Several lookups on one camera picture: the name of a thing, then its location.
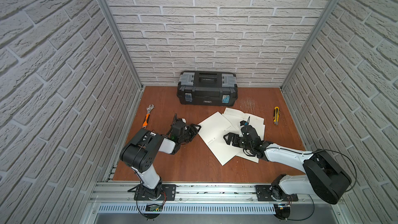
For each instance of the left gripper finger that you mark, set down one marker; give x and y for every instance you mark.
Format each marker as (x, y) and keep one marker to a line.
(193, 130)
(181, 120)

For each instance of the open white lined notebook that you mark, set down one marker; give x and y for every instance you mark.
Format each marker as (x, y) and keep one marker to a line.
(235, 117)

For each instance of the yellow utility knife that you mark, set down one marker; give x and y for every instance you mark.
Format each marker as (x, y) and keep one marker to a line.
(276, 115)

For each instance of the orange handled adjustable wrench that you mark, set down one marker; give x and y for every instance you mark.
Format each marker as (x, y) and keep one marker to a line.
(146, 120)

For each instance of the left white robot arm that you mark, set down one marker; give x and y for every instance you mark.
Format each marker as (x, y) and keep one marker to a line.
(140, 152)

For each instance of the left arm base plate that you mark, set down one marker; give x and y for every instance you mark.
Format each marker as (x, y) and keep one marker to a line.
(160, 193)

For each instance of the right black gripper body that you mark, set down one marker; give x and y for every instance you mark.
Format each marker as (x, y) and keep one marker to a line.
(246, 146)

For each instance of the aluminium corner post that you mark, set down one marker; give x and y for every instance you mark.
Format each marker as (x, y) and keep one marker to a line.
(308, 43)
(104, 6)

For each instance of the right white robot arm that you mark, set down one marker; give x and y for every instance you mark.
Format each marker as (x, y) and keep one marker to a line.
(321, 174)

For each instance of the right aluminium corner post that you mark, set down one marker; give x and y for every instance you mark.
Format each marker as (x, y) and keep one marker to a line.
(308, 43)

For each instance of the black plastic toolbox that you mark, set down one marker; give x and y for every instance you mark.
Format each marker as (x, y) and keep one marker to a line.
(207, 88)

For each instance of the purple cover notebook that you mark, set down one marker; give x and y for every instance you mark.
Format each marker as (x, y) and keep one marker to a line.
(212, 131)

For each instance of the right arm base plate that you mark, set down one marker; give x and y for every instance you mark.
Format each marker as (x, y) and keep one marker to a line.
(267, 193)

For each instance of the left aluminium corner post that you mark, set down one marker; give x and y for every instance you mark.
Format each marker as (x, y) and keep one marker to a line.
(104, 6)

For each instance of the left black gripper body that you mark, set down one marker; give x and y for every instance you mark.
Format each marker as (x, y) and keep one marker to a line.
(186, 132)

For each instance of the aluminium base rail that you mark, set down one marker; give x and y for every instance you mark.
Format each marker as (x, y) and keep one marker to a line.
(193, 198)

